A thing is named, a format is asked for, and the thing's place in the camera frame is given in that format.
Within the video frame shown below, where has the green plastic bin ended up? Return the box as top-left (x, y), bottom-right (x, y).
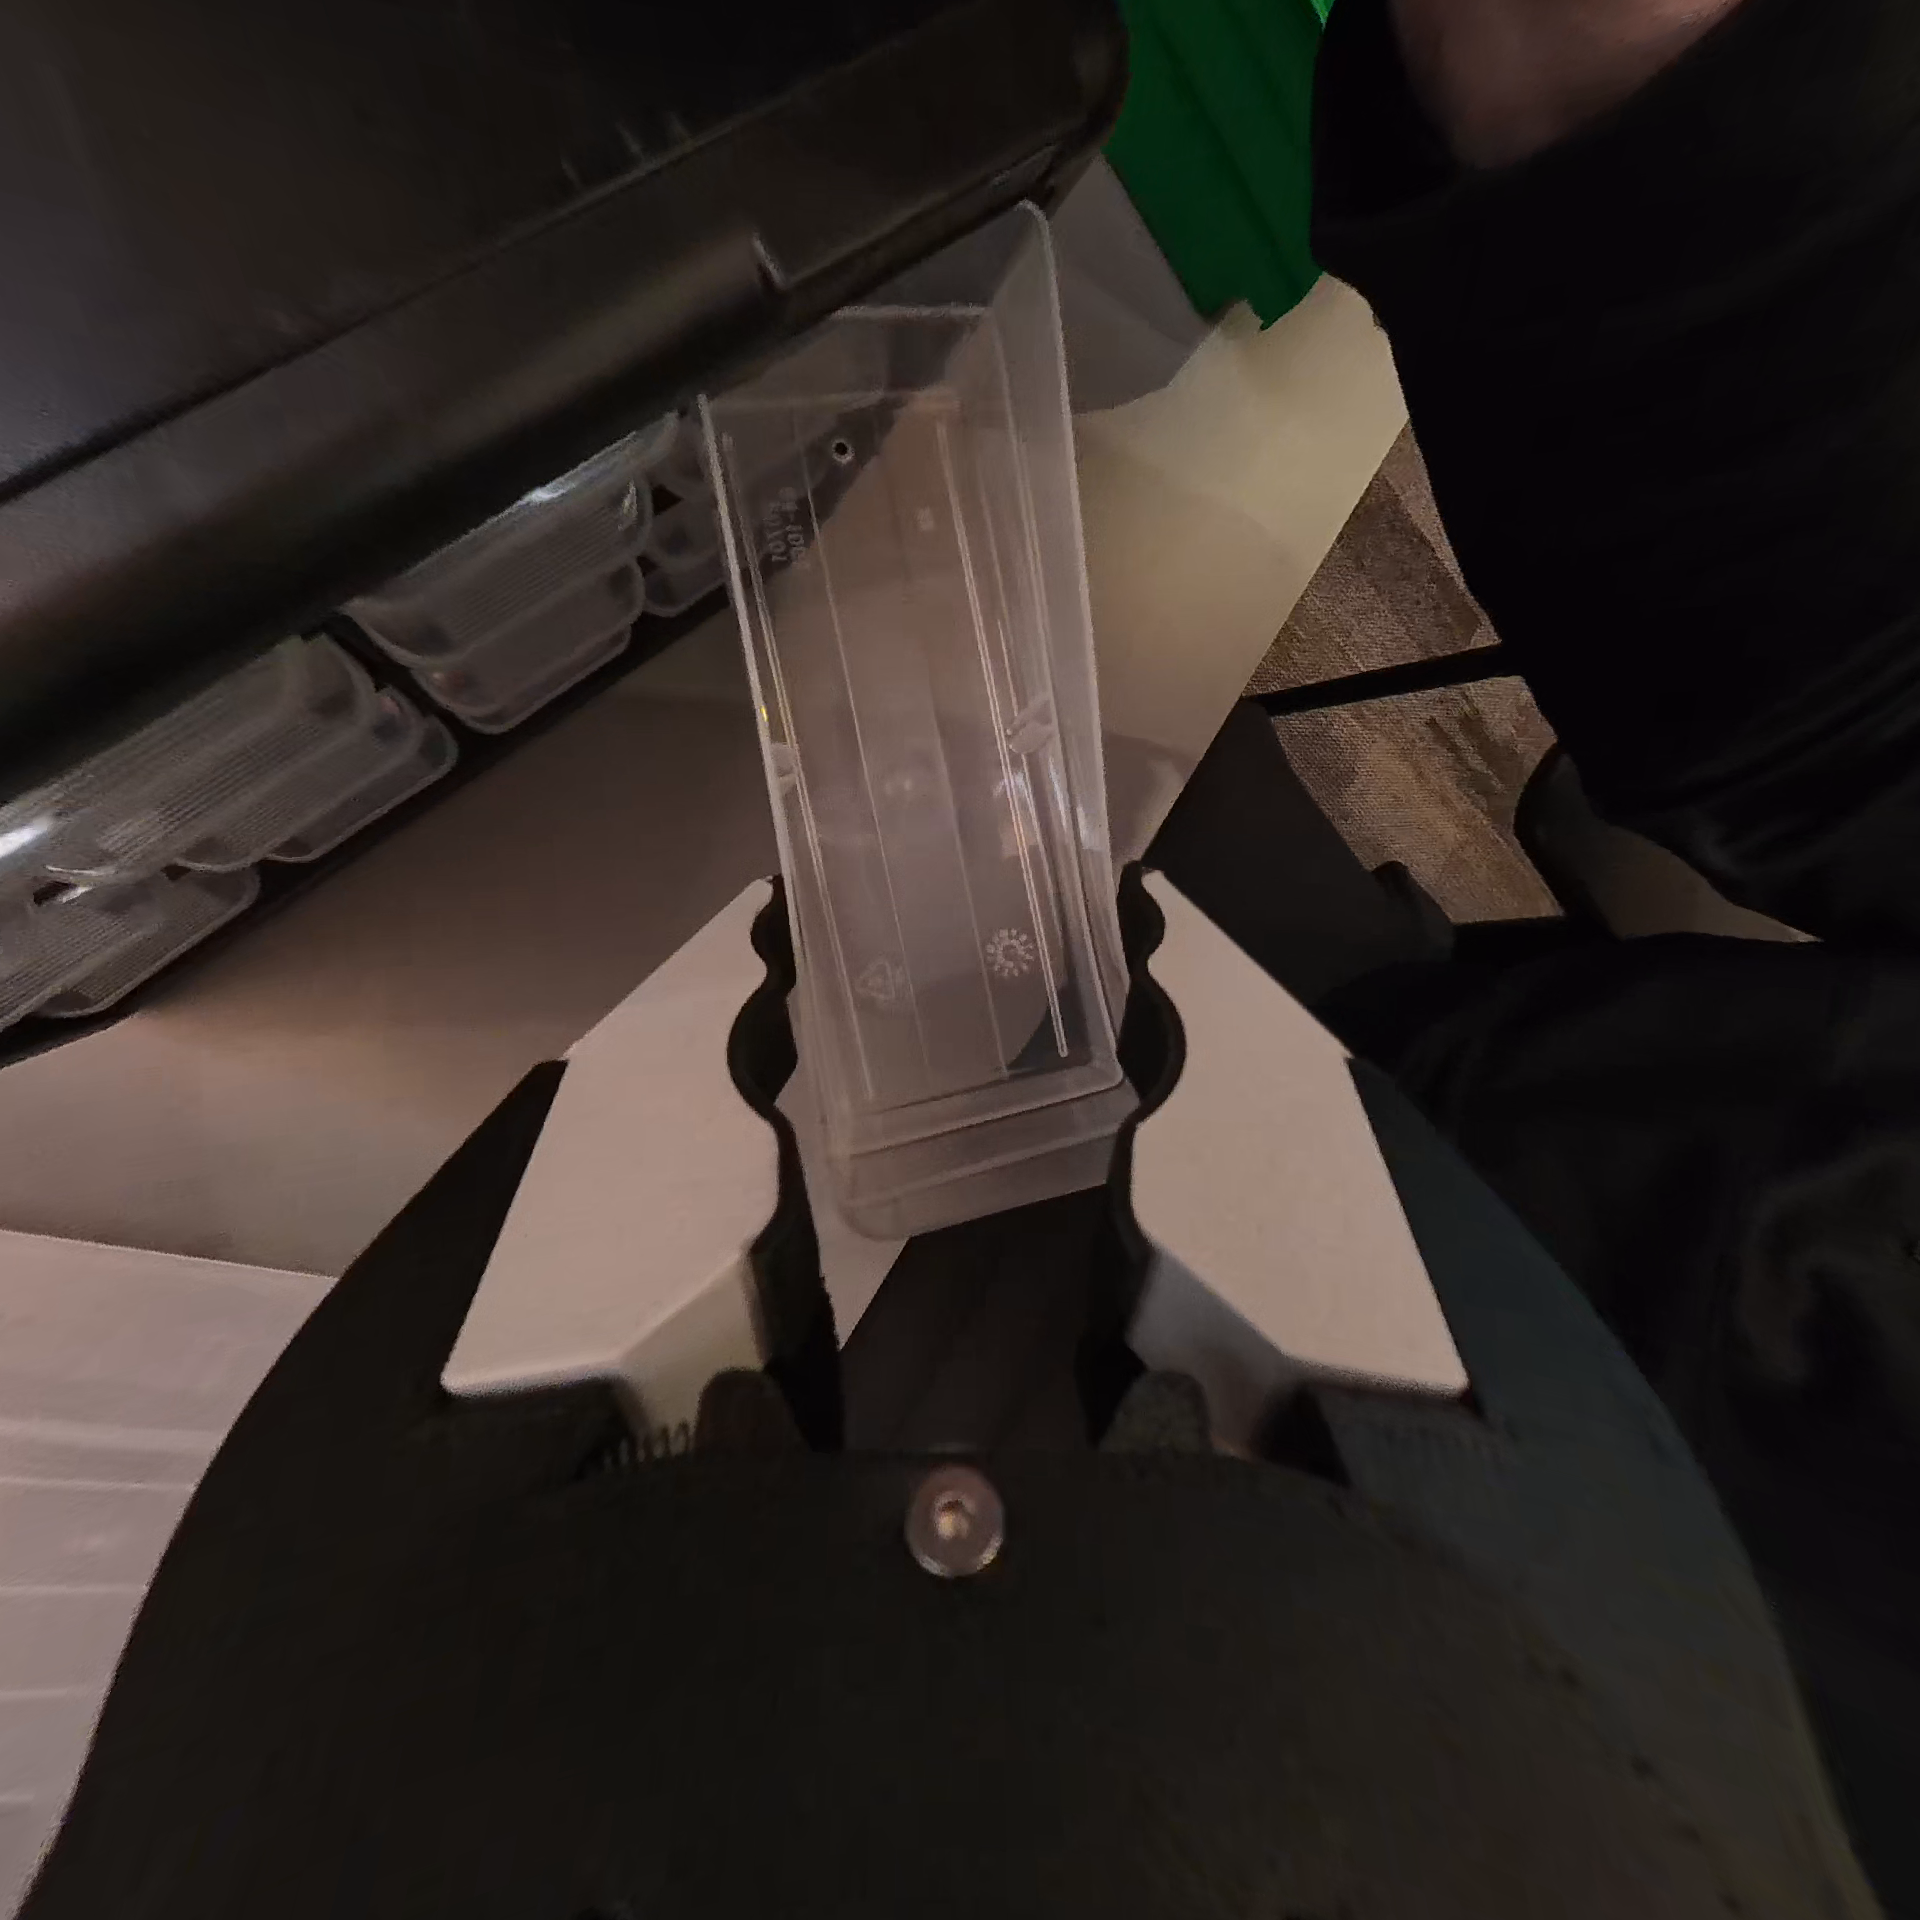
top-left (1109, 0), bottom-right (1340, 335)

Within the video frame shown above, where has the clear plastic drawer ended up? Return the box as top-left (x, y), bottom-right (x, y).
top-left (697, 200), bottom-right (1130, 1242)

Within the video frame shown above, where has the row of clear cabinet drawers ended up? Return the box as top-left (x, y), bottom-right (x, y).
top-left (0, 411), bottom-right (751, 1040)

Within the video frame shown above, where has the black drawer cabinet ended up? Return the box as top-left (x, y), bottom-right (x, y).
top-left (0, 0), bottom-right (1130, 1071)

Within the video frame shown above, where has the large clear plastic bin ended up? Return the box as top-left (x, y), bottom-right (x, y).
top-left (0, 1230), bottom-right (338, 1851)

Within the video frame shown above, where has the person's dark clothing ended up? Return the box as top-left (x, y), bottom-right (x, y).
top-left (1139, 706), bottom-right (1920, 1920)

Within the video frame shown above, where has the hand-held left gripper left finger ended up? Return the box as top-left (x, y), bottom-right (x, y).
top-left (439, 883), bottom-right (847, 1452)

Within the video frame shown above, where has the person's right forearm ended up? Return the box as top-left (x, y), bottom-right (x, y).
top-left (1311, 0), bottom-right (1920, 939)

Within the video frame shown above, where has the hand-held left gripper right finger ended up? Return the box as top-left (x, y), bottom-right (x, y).
top-left (1115, 867), bottom-right (1472, 1452)

